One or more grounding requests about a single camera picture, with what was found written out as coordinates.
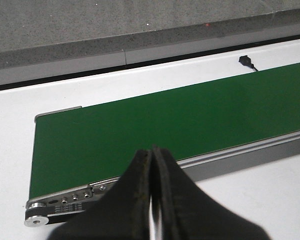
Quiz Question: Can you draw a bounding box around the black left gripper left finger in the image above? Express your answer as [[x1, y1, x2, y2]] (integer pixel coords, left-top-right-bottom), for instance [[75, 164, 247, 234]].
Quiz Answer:
[[48, 150, 152, 240]]

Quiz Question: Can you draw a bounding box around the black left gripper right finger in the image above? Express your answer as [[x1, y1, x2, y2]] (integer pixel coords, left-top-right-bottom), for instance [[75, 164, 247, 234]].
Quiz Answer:
[[151, 146, 270, 240]]

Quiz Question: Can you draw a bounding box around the green conveyor belt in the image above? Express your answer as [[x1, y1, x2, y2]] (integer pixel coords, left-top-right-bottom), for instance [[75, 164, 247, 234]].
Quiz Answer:
[[29, 63, 300, 198]]

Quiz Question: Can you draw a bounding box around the black timing drive belt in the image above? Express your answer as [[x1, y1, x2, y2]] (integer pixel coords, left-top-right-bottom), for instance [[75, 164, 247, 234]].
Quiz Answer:
[[24, 202, 90, 228]]

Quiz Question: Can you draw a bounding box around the grey stone counter left slab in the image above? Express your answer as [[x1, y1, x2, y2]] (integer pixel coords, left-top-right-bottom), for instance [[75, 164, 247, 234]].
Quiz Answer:
[[0, 0, 300, 70]]

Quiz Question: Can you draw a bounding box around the aluminium conveyor frame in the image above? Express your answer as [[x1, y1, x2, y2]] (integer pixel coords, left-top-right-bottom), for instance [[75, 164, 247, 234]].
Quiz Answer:
[[24, 106, 300, 208]]

